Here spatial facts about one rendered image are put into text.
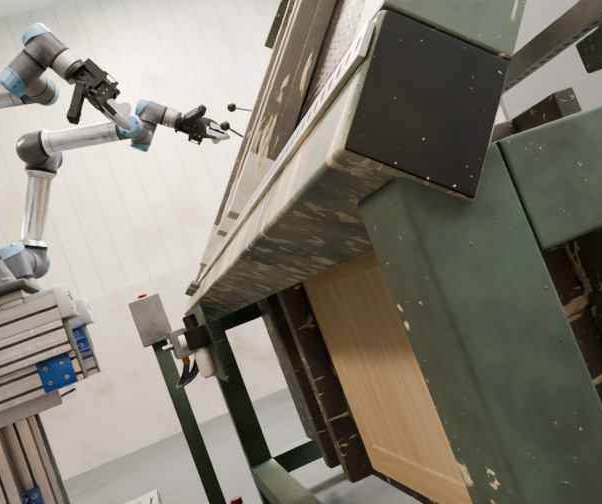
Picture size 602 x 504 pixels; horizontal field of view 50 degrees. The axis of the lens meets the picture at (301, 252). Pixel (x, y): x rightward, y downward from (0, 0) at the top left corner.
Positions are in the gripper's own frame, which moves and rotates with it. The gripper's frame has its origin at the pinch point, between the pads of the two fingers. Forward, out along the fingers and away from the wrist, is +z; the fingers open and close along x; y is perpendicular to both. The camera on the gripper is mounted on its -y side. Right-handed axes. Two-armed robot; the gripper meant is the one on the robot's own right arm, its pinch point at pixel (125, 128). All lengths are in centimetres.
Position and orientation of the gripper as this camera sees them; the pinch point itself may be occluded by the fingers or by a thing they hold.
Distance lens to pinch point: 181.5
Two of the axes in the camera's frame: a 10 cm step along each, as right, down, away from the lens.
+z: 7.4, 6.7, 0.6
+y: 6.4, -7.3, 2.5
